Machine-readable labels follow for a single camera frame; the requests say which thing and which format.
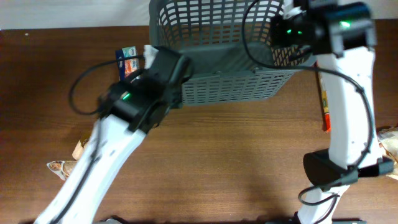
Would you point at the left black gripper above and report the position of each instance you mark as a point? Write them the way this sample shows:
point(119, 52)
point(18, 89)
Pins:
point(178, 102)

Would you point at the grey plastic lattice basket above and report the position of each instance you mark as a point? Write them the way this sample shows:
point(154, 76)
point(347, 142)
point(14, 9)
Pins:
point(233, 58)

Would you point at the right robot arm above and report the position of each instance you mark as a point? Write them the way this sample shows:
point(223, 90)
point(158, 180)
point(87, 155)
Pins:
point(342, 37)

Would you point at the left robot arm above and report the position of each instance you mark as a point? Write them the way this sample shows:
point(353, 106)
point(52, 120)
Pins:
point(126, 113)

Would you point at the colourful tissue pack strip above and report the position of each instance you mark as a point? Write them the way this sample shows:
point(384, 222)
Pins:
point(128, 66)

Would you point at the orange pasta packet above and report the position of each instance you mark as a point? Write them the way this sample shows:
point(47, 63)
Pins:
point(324, 104)

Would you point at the beige snack bag right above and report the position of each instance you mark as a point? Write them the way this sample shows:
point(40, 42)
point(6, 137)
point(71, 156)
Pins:
point(387, 139)

